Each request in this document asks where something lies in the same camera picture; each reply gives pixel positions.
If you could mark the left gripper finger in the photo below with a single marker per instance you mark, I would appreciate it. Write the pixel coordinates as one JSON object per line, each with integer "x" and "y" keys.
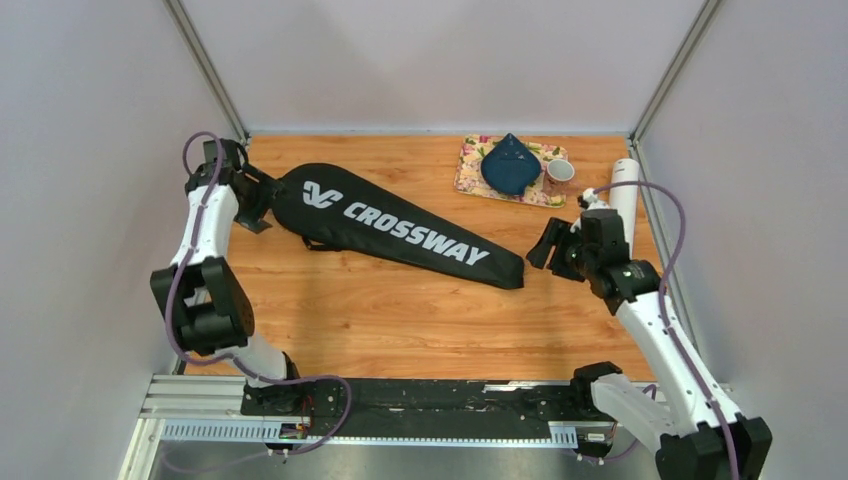
{"x": 253, "y": 218}
{"x": 267, "y": 186}

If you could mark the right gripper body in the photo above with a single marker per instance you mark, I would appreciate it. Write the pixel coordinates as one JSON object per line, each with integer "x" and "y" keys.
{"x": 576, "y": 260}

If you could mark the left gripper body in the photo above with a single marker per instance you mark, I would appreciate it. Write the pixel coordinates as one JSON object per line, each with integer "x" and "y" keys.
{"x": 255, "y": 198}

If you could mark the black racket bag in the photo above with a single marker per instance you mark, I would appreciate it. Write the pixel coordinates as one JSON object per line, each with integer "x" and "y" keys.
{"x": 334, "y": 207}

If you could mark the white shuttlecock tube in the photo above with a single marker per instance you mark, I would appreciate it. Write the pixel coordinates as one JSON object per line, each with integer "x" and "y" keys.
{"x": 625, "y": 198}

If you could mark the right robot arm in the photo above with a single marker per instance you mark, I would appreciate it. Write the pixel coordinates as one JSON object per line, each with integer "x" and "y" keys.
{"x": 697, "y": 431}

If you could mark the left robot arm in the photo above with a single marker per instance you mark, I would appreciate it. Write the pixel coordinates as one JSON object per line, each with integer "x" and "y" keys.
{"x": 209, "y": 318}

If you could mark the floral tray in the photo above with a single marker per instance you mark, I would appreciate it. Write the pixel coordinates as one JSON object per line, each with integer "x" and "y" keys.
{"x": 469, "y": 179}

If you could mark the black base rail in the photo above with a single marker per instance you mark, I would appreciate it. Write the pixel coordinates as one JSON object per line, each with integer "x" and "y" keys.
{"x": 435, "y": 412}

